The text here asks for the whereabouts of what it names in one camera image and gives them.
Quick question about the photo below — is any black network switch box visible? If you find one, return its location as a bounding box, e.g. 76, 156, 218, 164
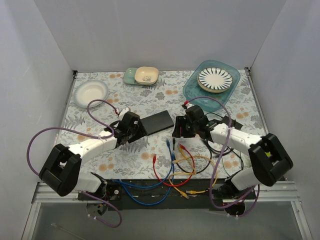
141, 110, 174, 136

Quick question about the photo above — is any yellow ethernet cable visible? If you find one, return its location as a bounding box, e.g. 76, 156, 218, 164
168, 156, 208, 200
168, 146, 218, 195

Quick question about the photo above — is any red ethernet cable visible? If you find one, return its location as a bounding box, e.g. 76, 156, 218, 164
152, 143, 196, 187

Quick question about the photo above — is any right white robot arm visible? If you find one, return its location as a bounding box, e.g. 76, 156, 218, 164
172, 105, 294, 199

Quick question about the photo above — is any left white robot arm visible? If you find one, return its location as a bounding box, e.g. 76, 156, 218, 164
39, 111, 147, 200

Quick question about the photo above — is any teal transparent plastic tray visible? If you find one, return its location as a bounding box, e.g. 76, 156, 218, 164
182, 60, 241, 112

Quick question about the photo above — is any floral patterned table mat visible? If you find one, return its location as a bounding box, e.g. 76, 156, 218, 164
48, 69, 280, 180

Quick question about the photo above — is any striped white blue plate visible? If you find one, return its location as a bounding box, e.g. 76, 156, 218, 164
197, 67, 233, 93

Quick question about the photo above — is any green square dish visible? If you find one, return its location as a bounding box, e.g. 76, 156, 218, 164
123, 67, 139, 85

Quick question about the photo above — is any beige square bowl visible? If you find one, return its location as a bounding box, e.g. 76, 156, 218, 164
134, 66, 159, 85

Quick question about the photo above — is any white blue-rimmed bowl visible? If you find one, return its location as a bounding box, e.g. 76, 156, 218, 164
73, 80, 109, 108

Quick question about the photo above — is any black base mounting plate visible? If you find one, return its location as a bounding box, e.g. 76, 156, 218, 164
77, 177, 251, 212

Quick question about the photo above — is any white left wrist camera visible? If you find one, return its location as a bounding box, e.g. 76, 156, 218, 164
117, 107, 130, 121

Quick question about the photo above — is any black power adapter cable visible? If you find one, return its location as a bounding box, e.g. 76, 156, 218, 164
203, 112, 245, 176

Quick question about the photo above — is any blue ethernet cable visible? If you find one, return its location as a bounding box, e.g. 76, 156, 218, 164
114, 139, 175, 189
119, 154, 177, 206

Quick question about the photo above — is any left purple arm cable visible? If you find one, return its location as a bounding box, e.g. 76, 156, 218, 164
26, 99, 123, 228

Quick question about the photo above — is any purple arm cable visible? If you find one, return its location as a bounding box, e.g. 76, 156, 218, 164
182, 96, 261, 217
26, 99, 123, 228

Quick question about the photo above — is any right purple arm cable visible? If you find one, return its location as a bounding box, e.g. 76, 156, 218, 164
182, 96, 261, 217

